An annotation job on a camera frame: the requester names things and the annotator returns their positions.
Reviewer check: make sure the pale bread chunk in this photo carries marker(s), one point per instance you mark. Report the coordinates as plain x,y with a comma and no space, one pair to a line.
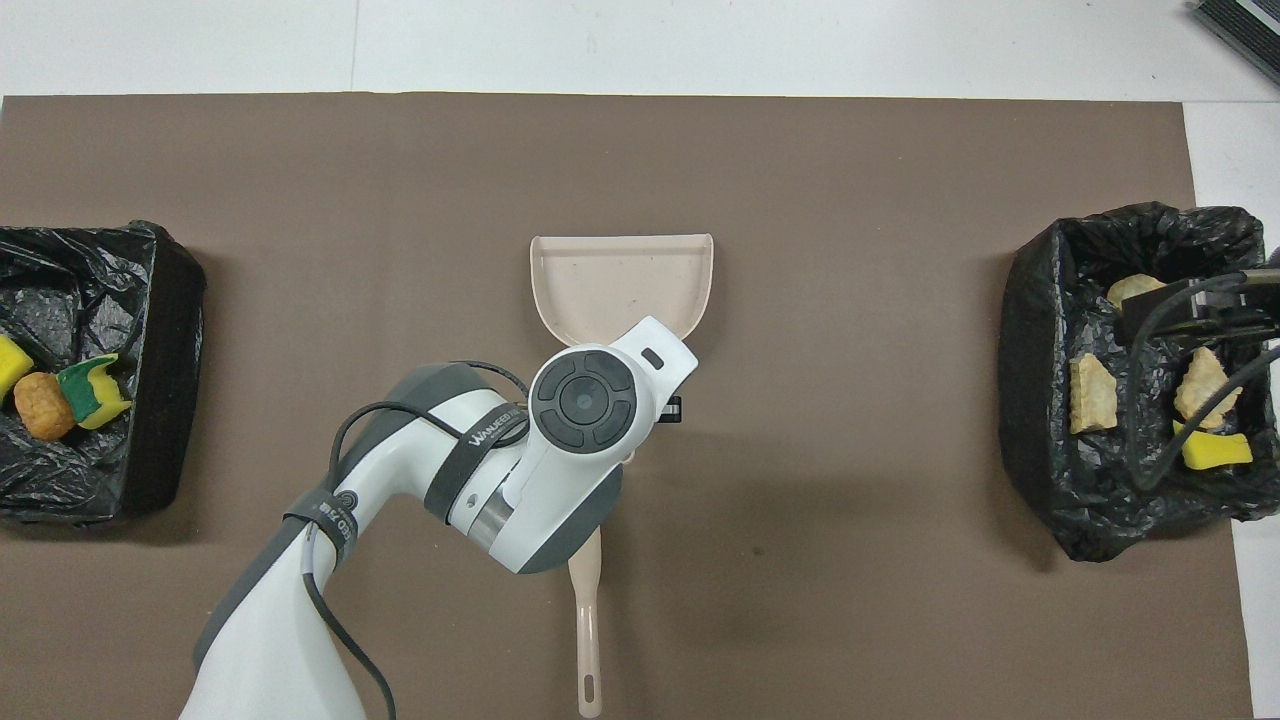
1130,290
1200,392

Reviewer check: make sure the brown nugget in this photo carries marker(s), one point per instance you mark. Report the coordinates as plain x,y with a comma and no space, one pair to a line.
42,408

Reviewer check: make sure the beige plastic dustpan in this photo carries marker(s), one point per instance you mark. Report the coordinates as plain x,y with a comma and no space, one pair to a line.
620,285

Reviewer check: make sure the striped orange croissant piece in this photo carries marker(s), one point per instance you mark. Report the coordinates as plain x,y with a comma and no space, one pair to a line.
1094,392

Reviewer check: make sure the dark grey ribbed object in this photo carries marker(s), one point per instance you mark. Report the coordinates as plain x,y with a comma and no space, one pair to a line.
1250,25

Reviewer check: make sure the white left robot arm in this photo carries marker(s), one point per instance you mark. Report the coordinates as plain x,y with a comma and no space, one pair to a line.
280,620

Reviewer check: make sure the beige hand brush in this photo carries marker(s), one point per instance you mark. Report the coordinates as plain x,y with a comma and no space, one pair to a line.
588,620

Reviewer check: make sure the brown table mat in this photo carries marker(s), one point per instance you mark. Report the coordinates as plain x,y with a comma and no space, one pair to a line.
900,150

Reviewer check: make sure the black bag-lined bin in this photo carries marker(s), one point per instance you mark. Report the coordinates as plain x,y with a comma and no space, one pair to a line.
1040,420
160,400

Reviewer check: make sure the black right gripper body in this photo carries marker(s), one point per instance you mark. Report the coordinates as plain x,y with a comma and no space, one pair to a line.
1210,308

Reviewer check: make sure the notched yellow sponge piece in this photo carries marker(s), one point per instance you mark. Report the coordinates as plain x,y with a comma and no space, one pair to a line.
95,395

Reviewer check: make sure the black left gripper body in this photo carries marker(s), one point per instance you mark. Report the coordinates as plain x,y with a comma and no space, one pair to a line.
671,410

